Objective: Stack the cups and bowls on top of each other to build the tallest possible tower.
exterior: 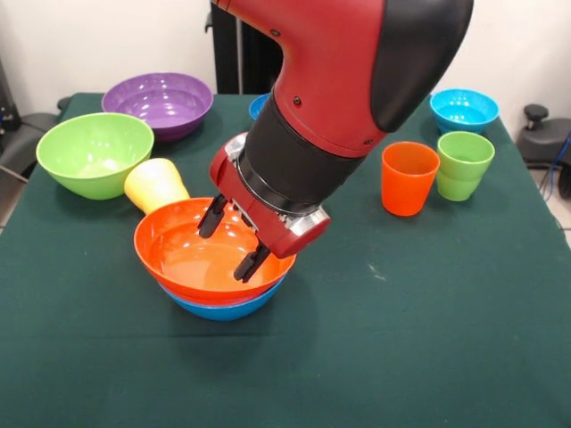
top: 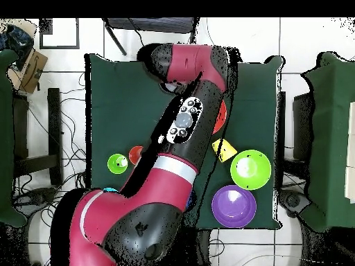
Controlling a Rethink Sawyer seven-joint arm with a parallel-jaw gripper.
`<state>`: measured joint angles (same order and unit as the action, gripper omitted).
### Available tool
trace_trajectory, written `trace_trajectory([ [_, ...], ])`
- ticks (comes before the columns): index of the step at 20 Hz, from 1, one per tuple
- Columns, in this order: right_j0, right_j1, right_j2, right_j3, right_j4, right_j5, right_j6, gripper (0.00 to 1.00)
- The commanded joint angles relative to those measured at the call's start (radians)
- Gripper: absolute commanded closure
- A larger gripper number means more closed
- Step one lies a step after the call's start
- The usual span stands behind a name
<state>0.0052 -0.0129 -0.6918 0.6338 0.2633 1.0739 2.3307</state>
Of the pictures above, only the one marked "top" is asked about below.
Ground ribbed yellow cup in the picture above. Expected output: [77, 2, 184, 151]
[211, 137, 239, 163]

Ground wide orange bowl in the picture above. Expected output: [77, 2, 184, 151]
[211, 99, 228, 136]

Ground large green bowl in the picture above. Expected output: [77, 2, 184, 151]
[230, 149, 272, 191]

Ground plain orange cup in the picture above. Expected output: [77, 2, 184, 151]
[128, 145, 144, 166]

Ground dark green table cloth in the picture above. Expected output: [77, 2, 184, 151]
[84, 53, 285, 230]

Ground ribbed green cup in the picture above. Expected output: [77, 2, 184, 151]
[107, 153, 129, 175]

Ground purple bowl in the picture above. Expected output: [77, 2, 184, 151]
[211, 184, 258, 229]

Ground dark folding chair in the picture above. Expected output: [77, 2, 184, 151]
[101, 17, 200, 62]

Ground green cloth side table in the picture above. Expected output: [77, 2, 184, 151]
[300, 51, 355, 232]
[0, 48, 28, 228]

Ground brown cardboard box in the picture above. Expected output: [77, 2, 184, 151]
[6, 48, 49, 94]

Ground black bag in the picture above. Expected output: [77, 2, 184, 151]
[6, 24, 35, 70]

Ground tangled black floor cables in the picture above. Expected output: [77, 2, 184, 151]
[12, 71, 88, 222]

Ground black stand frame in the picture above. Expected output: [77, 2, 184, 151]
[12, 87, 64, 186]
[292, 92, 315, 161]

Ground black square frame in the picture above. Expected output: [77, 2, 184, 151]
[39, 17, 80, 50]

